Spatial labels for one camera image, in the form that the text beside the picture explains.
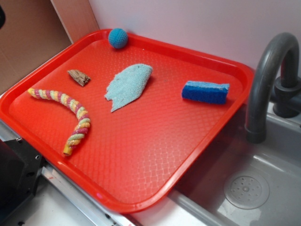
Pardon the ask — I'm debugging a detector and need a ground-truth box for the blue crocheted ball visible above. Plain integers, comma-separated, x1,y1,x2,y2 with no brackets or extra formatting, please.
108,28,128,49

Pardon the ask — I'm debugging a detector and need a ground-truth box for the brown cardboard box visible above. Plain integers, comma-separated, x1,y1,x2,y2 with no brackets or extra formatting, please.
0,0,99,93

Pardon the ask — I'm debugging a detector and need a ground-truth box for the grey toy faucet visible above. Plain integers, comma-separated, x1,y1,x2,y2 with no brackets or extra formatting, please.
245,32,301,144

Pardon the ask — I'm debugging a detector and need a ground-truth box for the brown wood chip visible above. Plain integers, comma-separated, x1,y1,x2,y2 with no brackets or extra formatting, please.
67,69,91,87

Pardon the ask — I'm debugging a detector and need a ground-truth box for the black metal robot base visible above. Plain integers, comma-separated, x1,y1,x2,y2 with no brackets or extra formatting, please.
0,140,44,223

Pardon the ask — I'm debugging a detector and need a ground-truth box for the grey plastic sink basin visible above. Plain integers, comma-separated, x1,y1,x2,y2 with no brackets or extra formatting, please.
175,101,301,226

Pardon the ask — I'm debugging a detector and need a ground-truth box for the blue sponge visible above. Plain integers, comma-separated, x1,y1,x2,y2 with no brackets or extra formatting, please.
182,81,230,104

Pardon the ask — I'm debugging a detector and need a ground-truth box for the multicolour twisted rope toy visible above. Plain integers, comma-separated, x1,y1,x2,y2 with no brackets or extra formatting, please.
27,88,91,156

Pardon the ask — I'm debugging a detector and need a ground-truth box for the light blue cloth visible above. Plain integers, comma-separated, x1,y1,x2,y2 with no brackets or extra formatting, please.
104,64,153,112

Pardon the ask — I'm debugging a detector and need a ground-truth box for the red plastic tray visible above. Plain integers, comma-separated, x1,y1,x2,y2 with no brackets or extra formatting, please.
0,29,253,213

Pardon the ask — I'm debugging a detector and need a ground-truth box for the aluminium rail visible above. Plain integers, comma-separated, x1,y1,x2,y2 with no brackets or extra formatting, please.
0,121,133,226

